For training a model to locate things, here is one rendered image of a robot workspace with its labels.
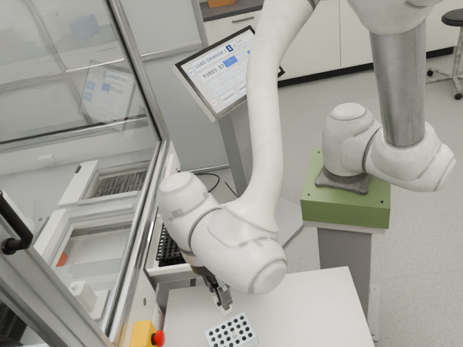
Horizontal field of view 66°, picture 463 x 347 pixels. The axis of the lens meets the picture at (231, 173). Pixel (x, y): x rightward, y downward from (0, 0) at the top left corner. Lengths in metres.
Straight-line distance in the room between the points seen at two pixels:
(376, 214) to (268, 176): 0.71
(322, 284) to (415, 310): 0.95
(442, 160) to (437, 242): 1.28
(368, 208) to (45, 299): 0.94
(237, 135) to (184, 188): 1.28
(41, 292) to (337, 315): 0.75
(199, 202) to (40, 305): 0.32
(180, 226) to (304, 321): 0.55
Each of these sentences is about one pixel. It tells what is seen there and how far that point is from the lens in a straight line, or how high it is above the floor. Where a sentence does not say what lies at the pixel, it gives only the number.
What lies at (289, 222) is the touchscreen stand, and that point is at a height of 0.03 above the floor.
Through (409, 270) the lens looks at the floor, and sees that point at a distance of 2.17.
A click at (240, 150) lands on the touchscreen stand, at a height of 0.63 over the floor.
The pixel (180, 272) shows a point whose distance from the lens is 1.12.
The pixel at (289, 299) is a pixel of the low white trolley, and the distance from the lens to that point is 1.13.
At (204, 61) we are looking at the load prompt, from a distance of 1.75.
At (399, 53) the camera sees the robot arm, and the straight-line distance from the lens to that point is 0.79.
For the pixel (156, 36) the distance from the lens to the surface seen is 2.52.
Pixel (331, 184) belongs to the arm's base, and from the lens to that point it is 1.28.
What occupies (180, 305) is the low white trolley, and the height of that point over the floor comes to 0.76.
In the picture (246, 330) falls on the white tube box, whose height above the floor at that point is 0.78.
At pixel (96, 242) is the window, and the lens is 0.91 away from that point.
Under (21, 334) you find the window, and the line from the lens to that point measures 0.82.
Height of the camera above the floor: 1.71
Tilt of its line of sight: 37 degrees down
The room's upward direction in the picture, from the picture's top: 14 degrees counter-clockwise
